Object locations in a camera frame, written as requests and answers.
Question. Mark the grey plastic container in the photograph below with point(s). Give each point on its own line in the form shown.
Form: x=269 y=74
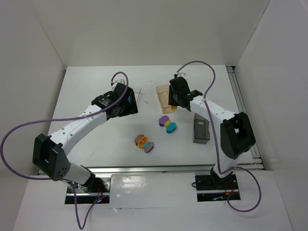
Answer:
x=201 y=133

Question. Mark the aluminium table rail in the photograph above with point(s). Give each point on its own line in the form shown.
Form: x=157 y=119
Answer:
x=151 y=169

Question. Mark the yellow square lego brick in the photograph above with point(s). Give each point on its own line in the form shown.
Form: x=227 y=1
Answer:
x=167 y=123

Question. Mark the small teal lego brick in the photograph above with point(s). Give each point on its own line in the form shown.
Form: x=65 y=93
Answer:
x=146 y=145

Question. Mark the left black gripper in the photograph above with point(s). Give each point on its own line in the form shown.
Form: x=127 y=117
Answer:
x=131 y=103

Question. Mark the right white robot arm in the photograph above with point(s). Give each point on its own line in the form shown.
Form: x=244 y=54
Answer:
x=232 y=132

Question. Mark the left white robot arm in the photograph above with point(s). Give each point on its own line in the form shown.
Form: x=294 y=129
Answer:
x=50 y=152

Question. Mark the orange plastic container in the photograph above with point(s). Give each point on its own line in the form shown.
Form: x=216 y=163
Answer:
x=163 y=95

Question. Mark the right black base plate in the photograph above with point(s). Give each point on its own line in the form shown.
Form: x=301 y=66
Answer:
x=207 y=191

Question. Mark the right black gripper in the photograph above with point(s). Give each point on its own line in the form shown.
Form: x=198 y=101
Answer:
x=173 y=96

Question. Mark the purple rounded lego brick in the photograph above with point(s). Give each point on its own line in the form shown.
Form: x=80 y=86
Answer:
x=162 y=120

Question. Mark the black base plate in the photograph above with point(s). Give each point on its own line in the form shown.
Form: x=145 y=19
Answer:
x=207 y=191
x=100 y=191

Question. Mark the clear plastic container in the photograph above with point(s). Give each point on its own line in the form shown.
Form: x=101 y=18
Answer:
x=137 y=93

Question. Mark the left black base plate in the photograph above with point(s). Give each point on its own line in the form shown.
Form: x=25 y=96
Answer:
x=100 y=191

